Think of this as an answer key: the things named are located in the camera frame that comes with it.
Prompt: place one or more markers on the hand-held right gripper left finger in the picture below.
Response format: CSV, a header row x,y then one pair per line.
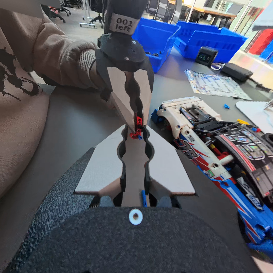
x,y
100,170

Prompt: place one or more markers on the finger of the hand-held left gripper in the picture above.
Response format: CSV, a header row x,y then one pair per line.
x,y
119,100
145,89

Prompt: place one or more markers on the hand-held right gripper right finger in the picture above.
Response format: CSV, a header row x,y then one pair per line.
x,y
168,170

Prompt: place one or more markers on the small black brick piece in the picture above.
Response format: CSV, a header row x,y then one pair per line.
x,y
138,130

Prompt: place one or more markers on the person's left forearm beige sleeve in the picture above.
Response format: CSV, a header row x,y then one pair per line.
x,y
64,55

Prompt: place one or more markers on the grey desk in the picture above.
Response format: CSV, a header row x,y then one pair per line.
x,y
74,128

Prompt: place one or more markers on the person's left hand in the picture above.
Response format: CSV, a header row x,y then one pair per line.
x,y
95,76

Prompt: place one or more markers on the small black parts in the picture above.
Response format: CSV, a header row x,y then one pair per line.
x,y
153,54

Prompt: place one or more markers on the blue plastic bin with parts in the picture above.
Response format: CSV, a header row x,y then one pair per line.
x,y
153,36

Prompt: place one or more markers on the blue brick axle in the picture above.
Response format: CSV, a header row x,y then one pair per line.
x,y
144,198

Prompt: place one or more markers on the black office chair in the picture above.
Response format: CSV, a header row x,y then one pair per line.
x,y
98,15
59,12

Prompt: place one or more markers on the white rolling stand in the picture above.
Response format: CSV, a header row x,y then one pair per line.
x,y
86,17

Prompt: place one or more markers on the toy brick race car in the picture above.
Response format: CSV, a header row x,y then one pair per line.
x,y
213,153

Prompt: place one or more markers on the black device with green display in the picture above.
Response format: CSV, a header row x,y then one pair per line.
x,y
205,56

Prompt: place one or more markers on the printed instruction sheet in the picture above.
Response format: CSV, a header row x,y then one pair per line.
x,y
215,85

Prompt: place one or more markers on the small yellow brick piece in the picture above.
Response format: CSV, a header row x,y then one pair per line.
x,y
242,122

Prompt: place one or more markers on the person's beige printed sweatshirt torso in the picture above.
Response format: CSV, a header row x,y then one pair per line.
x,y
19,128

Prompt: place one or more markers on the black power adapter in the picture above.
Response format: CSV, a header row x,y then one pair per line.
x,y
236,71

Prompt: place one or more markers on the small red blue brick piece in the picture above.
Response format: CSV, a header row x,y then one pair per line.
x,y
256,129

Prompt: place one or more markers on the long wooden table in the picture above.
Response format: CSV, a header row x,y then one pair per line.
x,y
219,13

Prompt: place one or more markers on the red plastic crate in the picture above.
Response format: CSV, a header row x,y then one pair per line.
x,y
262,40

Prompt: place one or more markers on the stack of blue crates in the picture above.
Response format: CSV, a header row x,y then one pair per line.
x,y
267,54

